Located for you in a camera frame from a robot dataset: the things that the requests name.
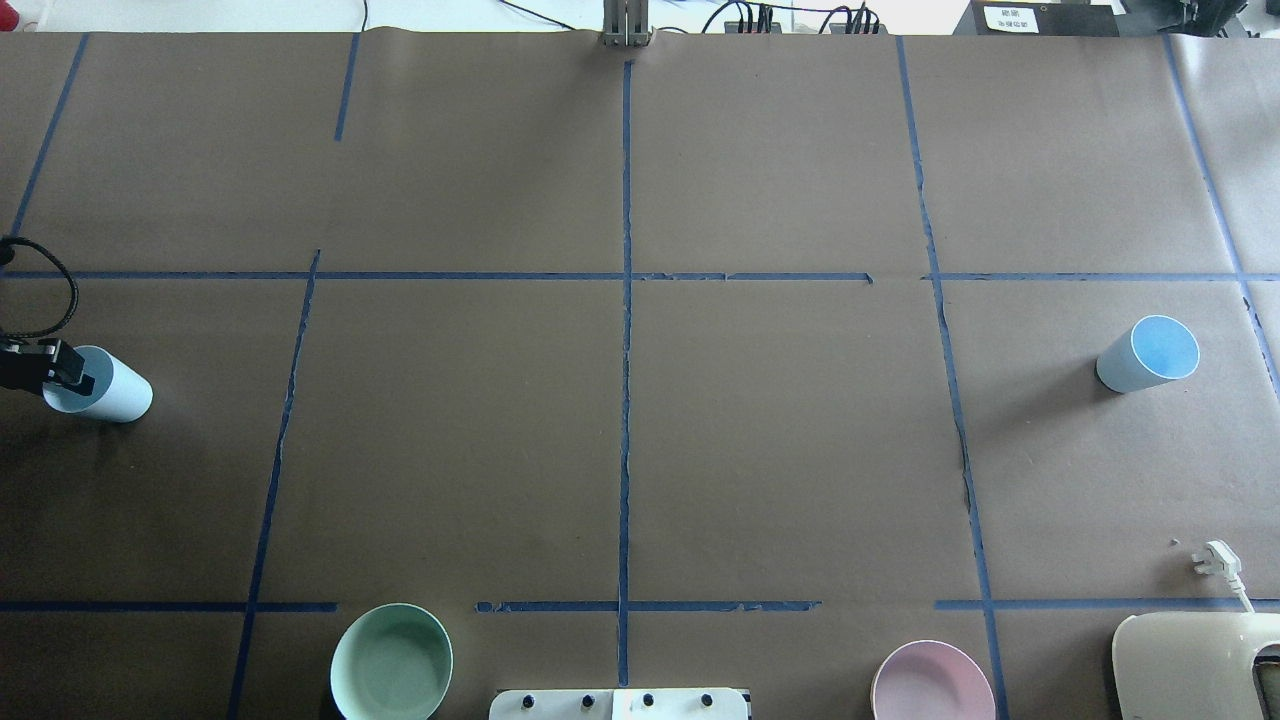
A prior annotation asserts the black box with label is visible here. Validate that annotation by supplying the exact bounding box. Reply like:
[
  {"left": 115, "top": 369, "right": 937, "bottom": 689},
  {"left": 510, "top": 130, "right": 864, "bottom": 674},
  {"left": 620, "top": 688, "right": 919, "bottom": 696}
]
[{"left": 952, "top": 1, "right": 1119, "bottom": 37}]

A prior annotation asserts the white pedestal column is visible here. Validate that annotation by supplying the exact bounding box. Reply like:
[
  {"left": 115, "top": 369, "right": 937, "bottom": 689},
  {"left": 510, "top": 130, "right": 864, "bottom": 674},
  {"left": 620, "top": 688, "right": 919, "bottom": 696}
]
[{"left": 488, "top": 687, "right": 753, "bottom": 719}]

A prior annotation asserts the left black camera cable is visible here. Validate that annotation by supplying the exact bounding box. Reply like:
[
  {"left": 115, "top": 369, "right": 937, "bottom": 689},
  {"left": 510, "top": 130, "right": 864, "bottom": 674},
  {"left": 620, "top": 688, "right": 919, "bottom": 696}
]
[{"left": 0, "top": 236, "right": 81, "bottom": 343}]

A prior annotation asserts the green bowl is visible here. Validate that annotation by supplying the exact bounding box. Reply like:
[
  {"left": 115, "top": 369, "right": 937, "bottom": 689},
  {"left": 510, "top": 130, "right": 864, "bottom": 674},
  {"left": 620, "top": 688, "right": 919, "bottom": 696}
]
[{"left": 329, "top": 603, "right": 454, "bottom": 719}]

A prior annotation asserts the aluminium frame post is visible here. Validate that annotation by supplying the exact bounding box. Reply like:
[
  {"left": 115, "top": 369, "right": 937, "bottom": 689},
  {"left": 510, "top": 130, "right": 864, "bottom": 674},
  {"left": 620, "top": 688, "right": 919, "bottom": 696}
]
[{"left": 600, "top": 0, "right": 653, "bottom": 47}]

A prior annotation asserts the white toaster power cord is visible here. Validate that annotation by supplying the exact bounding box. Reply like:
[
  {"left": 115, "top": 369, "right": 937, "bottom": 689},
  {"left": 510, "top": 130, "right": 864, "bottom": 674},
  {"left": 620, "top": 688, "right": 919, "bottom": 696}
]
[{"left": 1190, "top": 541, "right": 1257, "bottom": 612}]

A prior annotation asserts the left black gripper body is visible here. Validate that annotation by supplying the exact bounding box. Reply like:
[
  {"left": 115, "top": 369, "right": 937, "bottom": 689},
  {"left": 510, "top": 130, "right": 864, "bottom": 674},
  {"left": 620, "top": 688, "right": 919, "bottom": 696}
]
[{"left": 1, "top": 340, "right": 63, "bottom": 393}]

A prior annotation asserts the light blue cup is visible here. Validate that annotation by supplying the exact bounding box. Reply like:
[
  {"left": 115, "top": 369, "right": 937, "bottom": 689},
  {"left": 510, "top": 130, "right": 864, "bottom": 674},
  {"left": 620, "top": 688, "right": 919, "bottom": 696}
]
[
  {"left": 1094, "top": 315, "right": 1201, "bottom": 395},
  {"left": 42, "top": 345, "right": 154, "bottom": 423}
]

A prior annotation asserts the pink bowl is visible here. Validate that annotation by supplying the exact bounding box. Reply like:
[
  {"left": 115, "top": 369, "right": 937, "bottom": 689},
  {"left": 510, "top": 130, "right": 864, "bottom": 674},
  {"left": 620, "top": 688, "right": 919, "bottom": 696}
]
[{"left": 869, "top": 641, "right": 997, "bottom": 719}]

